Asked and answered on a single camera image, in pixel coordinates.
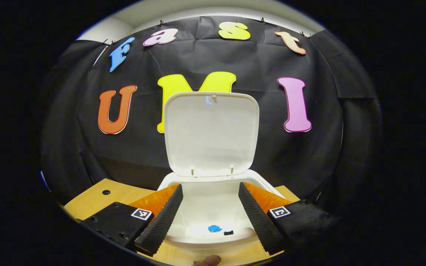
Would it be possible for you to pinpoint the black backdrop cloth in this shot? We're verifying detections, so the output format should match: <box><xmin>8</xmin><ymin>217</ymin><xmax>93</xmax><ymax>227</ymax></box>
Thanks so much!
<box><xmin>39</xmin><ymin>16</ymin><xmax>383</xmax><ymax>207</ymax></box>

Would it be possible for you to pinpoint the white desktop garbage bin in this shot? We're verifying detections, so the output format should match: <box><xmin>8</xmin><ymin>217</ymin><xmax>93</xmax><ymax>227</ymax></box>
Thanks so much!
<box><xmin>156</xmin><ymin>91</ymin><xmax>285</xmax><ymax>255</ymax></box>

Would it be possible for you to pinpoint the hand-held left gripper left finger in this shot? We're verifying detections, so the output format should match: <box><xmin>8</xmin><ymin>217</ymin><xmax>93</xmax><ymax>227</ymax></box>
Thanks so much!
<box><xmin>82</xmin><ymin>183</ymin><xmax>184</xmax><ymax>255</ymax></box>

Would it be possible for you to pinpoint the wooden desktop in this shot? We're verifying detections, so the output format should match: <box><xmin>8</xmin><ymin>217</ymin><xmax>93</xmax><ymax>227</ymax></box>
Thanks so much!
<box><xmin>63</xmin><ymin>178</ymin><xmax>301</xmax><ymax>266</ymax></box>

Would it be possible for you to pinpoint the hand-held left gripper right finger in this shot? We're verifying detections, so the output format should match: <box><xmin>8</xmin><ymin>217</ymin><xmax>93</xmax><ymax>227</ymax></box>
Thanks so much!
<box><xmin>238</xmin><ymin>181</ymin><xmax>337</xmax><ymax>255</ymax></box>

